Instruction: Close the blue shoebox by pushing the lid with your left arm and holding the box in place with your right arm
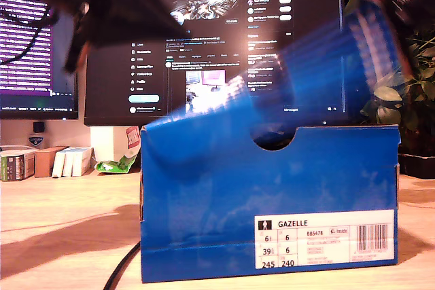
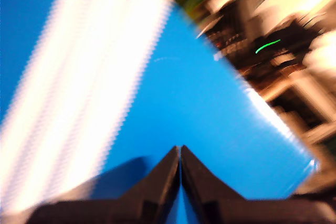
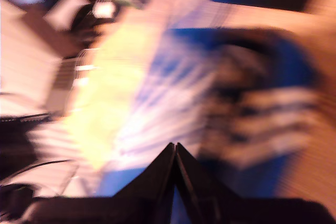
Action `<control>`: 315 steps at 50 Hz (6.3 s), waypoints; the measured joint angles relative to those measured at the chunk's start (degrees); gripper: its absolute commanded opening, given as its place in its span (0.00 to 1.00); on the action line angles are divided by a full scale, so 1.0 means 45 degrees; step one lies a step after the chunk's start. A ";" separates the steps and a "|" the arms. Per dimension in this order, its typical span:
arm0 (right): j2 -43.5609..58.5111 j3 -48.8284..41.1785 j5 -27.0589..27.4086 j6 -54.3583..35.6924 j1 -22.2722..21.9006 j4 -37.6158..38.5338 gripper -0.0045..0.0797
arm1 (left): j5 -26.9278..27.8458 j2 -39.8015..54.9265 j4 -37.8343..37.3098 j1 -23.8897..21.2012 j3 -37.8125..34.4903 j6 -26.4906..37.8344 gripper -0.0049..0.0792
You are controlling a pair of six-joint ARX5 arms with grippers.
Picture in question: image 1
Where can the blue adidas shoebox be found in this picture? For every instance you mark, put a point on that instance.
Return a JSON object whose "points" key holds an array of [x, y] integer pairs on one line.
{"points": [[204, 201]]}

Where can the shield shaped badge sticker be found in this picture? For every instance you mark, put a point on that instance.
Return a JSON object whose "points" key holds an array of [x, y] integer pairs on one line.
{"points": [[36, 141]]}

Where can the dark green printed box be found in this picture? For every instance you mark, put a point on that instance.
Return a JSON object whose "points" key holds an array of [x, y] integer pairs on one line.
{"points": [[15, 167]]}

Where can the white slim box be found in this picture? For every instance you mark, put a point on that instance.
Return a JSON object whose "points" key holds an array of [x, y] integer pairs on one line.
{"points": [[83, 162], [58, 166], [69, 165]]}

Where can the dark plant pot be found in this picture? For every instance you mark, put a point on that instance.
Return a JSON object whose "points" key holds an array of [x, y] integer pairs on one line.
{"points": [[421, 167]]}

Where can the brown cardboard box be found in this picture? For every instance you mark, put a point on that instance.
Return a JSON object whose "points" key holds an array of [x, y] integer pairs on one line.
{"points": [[44, 164]]}

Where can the white monitor stand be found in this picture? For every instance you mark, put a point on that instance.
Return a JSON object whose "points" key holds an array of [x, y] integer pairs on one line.
{"points": [[102, 144]]}

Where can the green snack bag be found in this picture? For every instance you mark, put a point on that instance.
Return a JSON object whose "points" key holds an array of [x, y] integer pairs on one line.
{"points": [[115, 167]]}

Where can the large black computer monitor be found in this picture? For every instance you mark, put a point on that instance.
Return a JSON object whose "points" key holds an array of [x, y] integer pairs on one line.
{"points": [[217, 45]]}

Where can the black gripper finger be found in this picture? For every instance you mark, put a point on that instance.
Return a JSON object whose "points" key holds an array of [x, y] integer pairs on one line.
{"points": [[76, 57], [129, 11], [396, 35]]}

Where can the green leafy houseplant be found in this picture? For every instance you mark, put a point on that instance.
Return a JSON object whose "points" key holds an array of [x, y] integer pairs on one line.
{"points": [[421, 76]]}

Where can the small black monitor mount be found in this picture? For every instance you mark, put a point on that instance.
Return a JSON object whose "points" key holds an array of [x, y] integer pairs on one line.
{"points": [[39, 127]]}

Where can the red and white packet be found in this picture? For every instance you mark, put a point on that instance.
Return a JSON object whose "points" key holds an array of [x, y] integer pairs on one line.
{"points": [[133, 139]]}

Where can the small black computer monitor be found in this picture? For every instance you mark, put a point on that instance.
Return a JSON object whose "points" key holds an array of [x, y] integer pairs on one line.
{"points": [[27, 76]]}

